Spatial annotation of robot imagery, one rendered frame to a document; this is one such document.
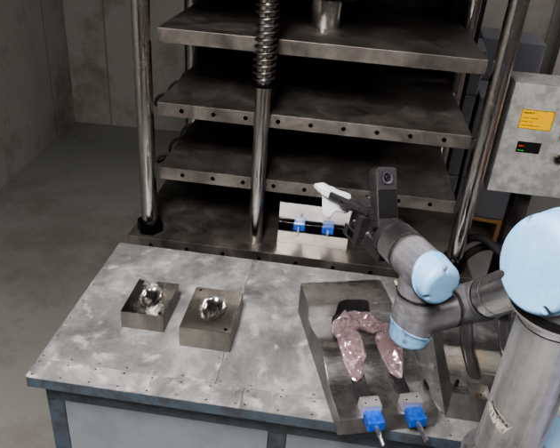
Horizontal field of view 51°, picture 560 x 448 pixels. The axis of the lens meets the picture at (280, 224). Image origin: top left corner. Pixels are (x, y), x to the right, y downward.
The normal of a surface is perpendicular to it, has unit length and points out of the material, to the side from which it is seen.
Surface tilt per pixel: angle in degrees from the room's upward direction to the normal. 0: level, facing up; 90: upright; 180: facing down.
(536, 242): 83
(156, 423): 90
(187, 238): 0
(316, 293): 0
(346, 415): 0
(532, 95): 90
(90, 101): 90
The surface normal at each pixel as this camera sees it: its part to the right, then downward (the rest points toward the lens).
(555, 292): -0.91, 0.01
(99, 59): -0.07, 0.49
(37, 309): 0.07, -0.87
